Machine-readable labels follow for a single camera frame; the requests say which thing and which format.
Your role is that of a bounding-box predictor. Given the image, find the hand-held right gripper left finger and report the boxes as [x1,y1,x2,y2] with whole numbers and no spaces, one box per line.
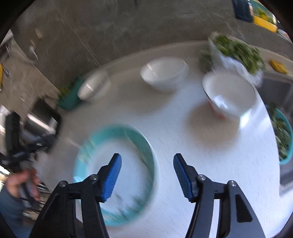
[30,153,122,238]

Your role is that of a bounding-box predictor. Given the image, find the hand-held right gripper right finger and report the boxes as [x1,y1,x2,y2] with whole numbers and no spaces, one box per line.
[173,153,267,238]

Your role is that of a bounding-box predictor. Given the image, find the teal floral plate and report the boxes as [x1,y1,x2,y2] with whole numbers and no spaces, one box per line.
[73,124,160,227]

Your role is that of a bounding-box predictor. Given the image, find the large white bowl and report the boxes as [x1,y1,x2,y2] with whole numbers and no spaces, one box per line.
[77,71,112,100]

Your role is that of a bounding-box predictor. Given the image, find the white bowl with red flowers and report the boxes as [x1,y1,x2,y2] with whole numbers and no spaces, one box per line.
[202,71,257,120]

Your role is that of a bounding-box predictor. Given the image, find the plain white bowl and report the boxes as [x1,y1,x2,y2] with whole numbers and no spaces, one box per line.
[140,57,189,92]

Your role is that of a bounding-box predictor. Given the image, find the person's left forearm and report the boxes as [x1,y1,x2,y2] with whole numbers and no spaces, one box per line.
[0,190,35,238]

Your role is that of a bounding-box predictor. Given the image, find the person's left hand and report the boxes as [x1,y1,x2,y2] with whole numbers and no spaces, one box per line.
[5,168,42,202]

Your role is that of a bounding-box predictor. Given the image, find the green plastic basin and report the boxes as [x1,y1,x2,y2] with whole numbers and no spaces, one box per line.
[56,77,85,110]

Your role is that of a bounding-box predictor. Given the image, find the leafy greens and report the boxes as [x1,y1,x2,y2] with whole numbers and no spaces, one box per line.
[267,104,291,161]

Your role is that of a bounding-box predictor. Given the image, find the teal plastic basin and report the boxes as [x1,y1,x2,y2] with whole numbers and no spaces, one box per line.
[267,107,293,165]

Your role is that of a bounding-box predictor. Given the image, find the steel kitchen sink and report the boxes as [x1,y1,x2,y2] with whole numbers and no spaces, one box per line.
[259,71,293,188]

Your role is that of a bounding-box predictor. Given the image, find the plastic bag of greens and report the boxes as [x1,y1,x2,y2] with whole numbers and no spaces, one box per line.
[199,32,266,86]

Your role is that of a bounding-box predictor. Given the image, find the yellow sponge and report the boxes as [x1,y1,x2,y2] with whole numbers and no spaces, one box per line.
[269,59,288,74]

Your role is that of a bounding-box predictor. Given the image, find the yellow cooking oil bottle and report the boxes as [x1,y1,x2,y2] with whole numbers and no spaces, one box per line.
[252,2,278,32]

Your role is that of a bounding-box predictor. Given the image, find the blue utensil holder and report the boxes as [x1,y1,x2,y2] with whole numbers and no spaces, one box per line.
[232,0,252,22]

